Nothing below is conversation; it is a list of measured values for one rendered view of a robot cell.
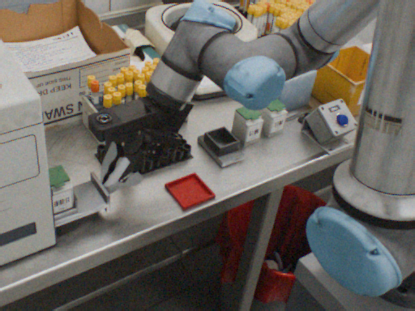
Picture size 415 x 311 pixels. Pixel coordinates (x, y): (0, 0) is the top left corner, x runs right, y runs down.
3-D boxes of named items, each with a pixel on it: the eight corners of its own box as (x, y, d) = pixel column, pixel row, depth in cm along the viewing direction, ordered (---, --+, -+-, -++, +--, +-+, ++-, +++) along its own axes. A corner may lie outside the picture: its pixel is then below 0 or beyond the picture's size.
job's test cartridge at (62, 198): (51, 219, 83) (49, 192, 79) (40, 201, 86) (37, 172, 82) (74, 211, 85) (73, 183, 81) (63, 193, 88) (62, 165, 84)
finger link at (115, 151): (123, 195, 92) (147, 154, 89) (97, 193, 88) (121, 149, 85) (116, 184, 94) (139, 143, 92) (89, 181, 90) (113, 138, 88)
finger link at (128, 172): (129, 188, 85) (155, 145, 82) (121, 187, 84) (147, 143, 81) (116, 171, 88) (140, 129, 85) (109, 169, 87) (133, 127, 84)
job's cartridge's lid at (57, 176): (49, 192, 79) (49, 189, 79) (38, 173, 82) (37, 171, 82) (72, 184, 81) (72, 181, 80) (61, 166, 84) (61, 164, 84)
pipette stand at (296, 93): (280, 124, 113) (288, 86, 107) (258, 107, 118) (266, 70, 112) (311, 111, 118) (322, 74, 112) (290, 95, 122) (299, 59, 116)
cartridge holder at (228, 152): (221, 168, 101) (224, 154, 99) (196, 141, 107) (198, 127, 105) (244, 159, 103) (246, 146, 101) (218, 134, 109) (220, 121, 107)
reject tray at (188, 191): (184, 210, 91) (184, 207, 91) (164, 186, 96) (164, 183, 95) (215, 198, 94) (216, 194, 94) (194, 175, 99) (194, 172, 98)
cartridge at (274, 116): (267, 138, 109) (274, 112, 105) (254, 125, 112) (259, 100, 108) (282, 133, 111) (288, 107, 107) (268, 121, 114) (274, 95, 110)
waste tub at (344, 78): (343, 121, 115) (355, 84, 109) (303, 91, 124) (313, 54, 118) (385, 108, 120) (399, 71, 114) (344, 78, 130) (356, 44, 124)
